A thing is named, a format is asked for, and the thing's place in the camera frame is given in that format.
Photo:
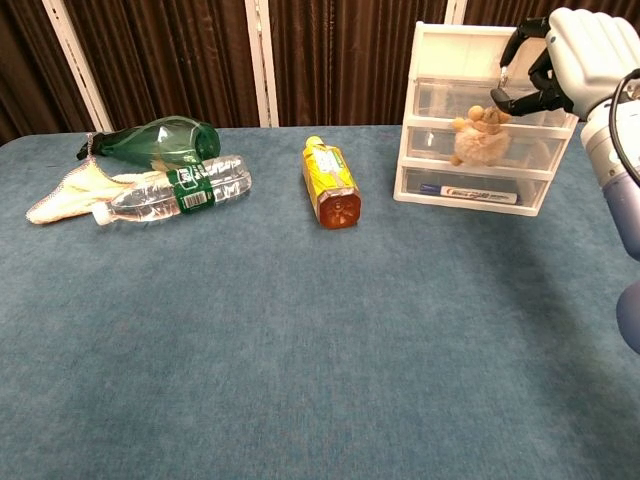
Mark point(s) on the blue whiteboard marker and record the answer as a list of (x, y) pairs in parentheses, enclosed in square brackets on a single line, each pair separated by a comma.
[(475, 195)]

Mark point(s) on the yellow label tea bottle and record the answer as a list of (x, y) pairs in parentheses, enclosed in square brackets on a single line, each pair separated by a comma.
[(330, 175)]

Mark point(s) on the cream cloth with stitched edge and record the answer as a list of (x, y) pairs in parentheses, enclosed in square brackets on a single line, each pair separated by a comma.
[(60, 200)]

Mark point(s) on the white frame post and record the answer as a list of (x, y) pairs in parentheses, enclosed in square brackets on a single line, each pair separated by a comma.
[(262, 60), (454, 11), (75, 60)]

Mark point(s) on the white plastic drawer cabinet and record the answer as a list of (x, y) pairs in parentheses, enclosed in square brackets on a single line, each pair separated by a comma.
[(460, 50)]

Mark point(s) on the blue velvet tablecloth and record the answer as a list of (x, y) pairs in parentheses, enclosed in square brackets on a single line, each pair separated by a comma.
[(300, 325)]

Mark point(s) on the clear plastic drawer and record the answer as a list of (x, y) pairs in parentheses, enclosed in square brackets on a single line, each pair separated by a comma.
[(532, 192), (430, 147), (440, 102)]

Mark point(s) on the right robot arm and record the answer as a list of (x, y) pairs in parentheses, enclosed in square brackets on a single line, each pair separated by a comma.
[(602, 145)]

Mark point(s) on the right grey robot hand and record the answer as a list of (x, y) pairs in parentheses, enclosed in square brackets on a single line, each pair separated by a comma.
[(585, 55)]

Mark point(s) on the green plastic bottle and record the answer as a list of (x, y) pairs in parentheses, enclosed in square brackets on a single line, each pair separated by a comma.
[(160, 140)]

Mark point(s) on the clear water bottle green label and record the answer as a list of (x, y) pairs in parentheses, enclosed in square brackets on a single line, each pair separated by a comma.
[(150, 200)]

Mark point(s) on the dark brown curtain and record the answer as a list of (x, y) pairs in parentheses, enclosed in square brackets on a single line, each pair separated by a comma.
[(350, 60)]

